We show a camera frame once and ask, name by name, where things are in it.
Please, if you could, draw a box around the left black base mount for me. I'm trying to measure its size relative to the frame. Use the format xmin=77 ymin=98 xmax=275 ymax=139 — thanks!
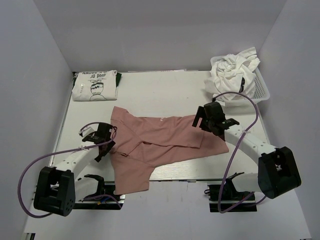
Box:
xmin=73 ymin=182 xmax=126 ymax=211

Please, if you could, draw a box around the folded white printed t shirt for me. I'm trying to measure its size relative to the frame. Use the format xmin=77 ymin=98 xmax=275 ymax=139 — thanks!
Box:
xmin=72 ymin=70 xmax=118 ymax=102

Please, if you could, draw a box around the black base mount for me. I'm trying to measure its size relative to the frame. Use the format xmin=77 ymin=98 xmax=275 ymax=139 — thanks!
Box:
xmin=73 ymin=182 xmax=126 ymax=211
xmin=204 ymin=184 xmax=257 ymax=213

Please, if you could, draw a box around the crumpled white shirts pile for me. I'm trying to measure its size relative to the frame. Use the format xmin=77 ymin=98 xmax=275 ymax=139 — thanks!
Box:
xmin=203 ymin=47 xmax=260 ymax=98

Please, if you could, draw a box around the folded dark green t shirt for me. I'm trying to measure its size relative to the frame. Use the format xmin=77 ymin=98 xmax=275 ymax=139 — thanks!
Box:
xmin=115 ymin=72 xmax=122 ymax=87

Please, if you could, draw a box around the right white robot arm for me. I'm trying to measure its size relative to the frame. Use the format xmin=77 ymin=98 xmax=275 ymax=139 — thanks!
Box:
xmin=192 ymin=101 xmax=302 ymax=199

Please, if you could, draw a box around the pink t shirt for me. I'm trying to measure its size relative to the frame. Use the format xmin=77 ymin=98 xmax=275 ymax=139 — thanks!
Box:
xmin=110 ymin=106 xmax=229 ymax=195

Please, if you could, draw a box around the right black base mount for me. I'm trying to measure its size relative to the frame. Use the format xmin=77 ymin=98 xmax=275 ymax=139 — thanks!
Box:
xmin=204 ymin=184 xmax=257 ymax=213

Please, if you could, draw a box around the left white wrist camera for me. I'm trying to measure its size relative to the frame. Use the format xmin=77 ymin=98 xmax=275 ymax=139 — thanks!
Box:
xmin=79 ymin=126 xmax=95 ymax=138

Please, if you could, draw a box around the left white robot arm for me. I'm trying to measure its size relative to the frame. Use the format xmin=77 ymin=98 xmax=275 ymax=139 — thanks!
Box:
xmin=33 ymin=122 xmax=118 ymax=217

